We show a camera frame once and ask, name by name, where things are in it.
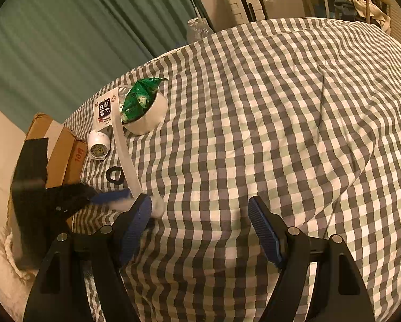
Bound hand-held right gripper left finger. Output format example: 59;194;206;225
22;194;153;322

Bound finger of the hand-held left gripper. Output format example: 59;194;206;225
49;182;133;221

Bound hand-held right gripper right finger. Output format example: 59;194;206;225
248;195;377;322

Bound brown cardboard box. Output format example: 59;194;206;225
8;113;88;229

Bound white plastic strip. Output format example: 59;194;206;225
111;80;143;197

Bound white round plug device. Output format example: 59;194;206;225
87;129;110;161

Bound white fluffy blanket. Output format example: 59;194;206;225
0;226;41;310

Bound white sachet dark label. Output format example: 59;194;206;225
92;88;121;131

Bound white tape roll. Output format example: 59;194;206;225
121;89;169;136

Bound green snack packet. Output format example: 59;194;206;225
120;77;169;123

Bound grey checkered blanket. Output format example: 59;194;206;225
63;18;401;322

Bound green curtain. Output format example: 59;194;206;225
0;0;208;132

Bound clear plastic water bottle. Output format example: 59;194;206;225
186;17;213;43

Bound white suitcase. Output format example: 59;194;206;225
219;0;268;24

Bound dark cloth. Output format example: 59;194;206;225
334;0;358;21

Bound beige cloth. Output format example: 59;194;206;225
352;0;392;35

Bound black hair tie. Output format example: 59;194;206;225
105;166;125;185

